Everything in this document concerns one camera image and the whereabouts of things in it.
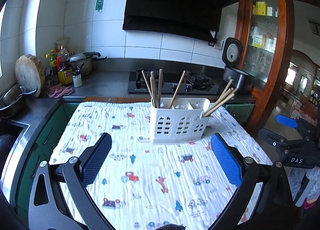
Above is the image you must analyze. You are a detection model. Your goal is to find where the pink cloth rag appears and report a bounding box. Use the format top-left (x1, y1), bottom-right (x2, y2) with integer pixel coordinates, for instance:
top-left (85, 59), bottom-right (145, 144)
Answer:
top-left (47, 84), bottom-right (73, 98)

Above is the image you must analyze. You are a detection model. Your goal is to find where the black range hood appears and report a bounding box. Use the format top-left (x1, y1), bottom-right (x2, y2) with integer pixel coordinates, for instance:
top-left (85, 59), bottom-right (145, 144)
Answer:
top-left (123, 0), bottom-right (239, 44)

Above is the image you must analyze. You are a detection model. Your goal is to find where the white plastic utensil holder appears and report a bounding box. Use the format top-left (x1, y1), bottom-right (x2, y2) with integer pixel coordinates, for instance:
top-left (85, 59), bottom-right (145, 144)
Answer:
top-left (149, 97), bottom-right (210, 144)

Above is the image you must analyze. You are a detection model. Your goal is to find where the steel kitchen sink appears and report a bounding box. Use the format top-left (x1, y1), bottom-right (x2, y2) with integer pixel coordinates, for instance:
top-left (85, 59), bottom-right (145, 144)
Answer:
top-left (1, 118), bottom-right (29, 202)

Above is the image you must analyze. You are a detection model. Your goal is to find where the green wall sticker hook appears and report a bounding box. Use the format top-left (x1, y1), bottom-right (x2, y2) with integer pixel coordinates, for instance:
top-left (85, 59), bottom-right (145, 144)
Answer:
top-left (95, 0), bottom-right (104, 12)

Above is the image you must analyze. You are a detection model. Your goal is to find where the white cartoon-print cloth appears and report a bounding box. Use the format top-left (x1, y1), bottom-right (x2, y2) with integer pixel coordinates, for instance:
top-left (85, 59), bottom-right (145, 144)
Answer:
top-left (49, 102), bottom-right (271, 229)

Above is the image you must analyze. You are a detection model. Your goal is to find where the black rice cooker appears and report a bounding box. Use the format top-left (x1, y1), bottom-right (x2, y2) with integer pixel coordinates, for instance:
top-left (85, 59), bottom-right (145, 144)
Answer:
top-left (222, 37), bottom-right (254, 93)

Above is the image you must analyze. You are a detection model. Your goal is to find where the pressure cooker pot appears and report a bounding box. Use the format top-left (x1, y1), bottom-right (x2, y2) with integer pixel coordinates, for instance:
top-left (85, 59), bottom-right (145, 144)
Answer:
top-left (70, 52), bottom-right (107, 77)

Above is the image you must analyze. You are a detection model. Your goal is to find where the small white jar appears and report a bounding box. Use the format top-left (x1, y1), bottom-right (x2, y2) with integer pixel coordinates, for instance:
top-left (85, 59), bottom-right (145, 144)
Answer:
top-left (72, 70), bottom-right (82, 88)

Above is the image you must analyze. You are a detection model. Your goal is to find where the green-capped oil bottle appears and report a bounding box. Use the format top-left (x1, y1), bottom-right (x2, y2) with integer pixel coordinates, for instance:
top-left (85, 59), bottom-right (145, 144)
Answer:
top-left (50, 50), bottom-right (59, 85)

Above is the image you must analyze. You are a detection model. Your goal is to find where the black gas stove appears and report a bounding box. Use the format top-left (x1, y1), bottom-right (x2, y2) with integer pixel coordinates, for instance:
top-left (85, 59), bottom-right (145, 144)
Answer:
top-left (127, 69), bottom-right (222, 95)

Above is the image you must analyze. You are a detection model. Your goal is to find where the steel pan with handle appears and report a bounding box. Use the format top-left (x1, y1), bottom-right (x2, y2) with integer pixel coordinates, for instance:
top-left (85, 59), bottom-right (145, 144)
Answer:
top-left (1, 84), bottom-right (38, 118)

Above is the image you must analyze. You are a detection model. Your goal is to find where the soy sauce bottle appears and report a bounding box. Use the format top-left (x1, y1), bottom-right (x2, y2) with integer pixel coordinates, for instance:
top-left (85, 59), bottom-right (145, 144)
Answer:
top-left (56, 45), bottom-right (73, 86)

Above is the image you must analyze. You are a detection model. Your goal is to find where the wooden glass-door cabinet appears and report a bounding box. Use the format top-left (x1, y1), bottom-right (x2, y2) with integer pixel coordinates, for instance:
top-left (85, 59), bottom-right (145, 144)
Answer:
top-left (236, 0), bottom-right (295, 137)

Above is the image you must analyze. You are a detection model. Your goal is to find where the round wooden cutting board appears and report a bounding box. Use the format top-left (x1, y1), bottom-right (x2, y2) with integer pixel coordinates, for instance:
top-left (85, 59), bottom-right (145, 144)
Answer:
top-left (15, 54), bottom-right (46, 98)

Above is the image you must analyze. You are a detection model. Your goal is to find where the dark wooden chopstick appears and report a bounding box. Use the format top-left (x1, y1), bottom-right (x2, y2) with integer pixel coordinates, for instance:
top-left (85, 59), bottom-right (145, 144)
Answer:
top-left (142, 70), bottom-right (153, 100)

